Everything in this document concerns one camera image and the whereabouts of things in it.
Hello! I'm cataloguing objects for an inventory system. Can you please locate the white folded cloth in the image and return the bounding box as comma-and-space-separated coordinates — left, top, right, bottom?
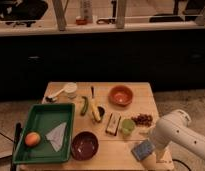
46, 122, 67, 152

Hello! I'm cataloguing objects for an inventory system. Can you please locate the pile of brown nuts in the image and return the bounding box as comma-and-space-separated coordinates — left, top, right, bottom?
132, 114, 153, 127

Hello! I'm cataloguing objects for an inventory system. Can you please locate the black floor cable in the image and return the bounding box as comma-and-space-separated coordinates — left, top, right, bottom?
171, 158, 194, 171

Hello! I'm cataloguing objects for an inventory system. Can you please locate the purple bowl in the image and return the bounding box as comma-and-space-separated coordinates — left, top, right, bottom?
71, 131, 99, 161

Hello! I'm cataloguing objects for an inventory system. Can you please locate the white cup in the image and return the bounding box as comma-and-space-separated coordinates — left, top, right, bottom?
64, 82, 77, 99

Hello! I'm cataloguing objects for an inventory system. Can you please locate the yellow banana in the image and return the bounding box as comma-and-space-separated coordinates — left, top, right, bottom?
90, 98, 101, 122

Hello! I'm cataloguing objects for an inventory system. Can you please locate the black handled knife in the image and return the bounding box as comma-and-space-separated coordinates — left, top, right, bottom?
91, 86, 95, 99

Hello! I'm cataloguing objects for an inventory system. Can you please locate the green plastic tray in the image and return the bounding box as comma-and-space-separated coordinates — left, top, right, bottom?
13, 103, 75, 164

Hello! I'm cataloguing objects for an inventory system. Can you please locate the green cucumber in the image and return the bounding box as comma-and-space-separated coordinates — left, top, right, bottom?
80, 96, 89, 116

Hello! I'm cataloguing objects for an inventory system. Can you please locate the orange peach fruit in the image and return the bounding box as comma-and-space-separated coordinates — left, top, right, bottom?
25, 132, 41, 147

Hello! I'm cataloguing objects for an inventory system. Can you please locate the orange bowl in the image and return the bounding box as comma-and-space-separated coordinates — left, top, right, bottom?
108, 85, 133, 106

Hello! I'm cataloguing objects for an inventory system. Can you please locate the blue sponge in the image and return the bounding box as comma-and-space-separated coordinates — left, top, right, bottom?
131, 139, 154, 161

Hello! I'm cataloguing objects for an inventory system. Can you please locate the black and white eraser block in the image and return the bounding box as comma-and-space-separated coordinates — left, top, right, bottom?
106, 113, 121, 135

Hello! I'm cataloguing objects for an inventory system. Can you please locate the black office chair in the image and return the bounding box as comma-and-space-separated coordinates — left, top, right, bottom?
0, 0, 48, 27

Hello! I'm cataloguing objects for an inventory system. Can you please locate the red object on shelf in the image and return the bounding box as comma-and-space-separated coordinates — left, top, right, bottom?
75, 16, 88, 25

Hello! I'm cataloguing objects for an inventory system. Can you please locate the green cup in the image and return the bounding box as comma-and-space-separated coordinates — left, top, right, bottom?
121, 119, 136, 135

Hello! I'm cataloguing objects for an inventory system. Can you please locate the small black dish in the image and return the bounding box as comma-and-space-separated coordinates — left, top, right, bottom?
97, 106, 105, 119

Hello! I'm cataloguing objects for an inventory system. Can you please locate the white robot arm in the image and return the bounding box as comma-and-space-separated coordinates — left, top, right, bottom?
149, 109, 205, 160

